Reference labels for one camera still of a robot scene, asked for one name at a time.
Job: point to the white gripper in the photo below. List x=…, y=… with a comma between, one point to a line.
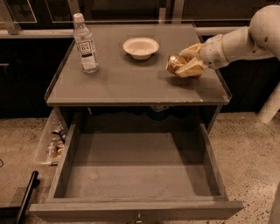
x=213, y=53

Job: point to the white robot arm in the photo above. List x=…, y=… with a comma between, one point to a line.
x=248, y=145

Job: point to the open grey top drawer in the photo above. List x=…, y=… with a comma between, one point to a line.
x=116, y=166

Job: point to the orange soda can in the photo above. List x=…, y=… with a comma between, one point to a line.
x=174, y=63

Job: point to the snack items in bin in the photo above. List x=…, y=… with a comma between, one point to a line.
x=56, y=146

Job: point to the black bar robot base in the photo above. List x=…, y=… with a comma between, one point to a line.
x=18, y=212

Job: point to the grey cabinet with counter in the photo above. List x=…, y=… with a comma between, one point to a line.
x=123, y=81

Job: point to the white paper bowl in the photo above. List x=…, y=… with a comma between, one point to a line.
x=140, y=48

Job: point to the clear plastic water bottle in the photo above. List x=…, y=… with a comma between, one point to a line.
x=85, y=43

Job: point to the clear plastic storage bin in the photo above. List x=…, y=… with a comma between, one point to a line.
x=40, y=153

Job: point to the metal drawer handle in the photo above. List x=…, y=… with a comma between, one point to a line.
x=138, y=219

